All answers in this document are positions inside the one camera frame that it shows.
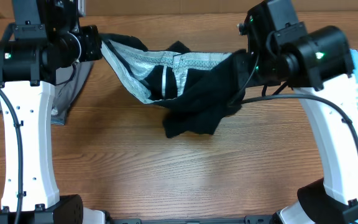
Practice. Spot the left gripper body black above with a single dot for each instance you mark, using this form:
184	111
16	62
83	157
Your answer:
89	50

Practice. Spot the black shorts with mesh lining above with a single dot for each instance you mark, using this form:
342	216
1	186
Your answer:
198	88

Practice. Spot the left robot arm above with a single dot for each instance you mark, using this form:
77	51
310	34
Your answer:
46	35

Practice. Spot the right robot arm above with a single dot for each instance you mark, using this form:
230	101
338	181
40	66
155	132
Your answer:
318	67

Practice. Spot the folded grey trousers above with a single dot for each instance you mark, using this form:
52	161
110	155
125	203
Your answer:
68	90

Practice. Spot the cardboard backdrop panel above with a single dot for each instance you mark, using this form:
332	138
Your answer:
151	7

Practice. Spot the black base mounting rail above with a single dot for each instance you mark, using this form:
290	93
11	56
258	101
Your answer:
191	221

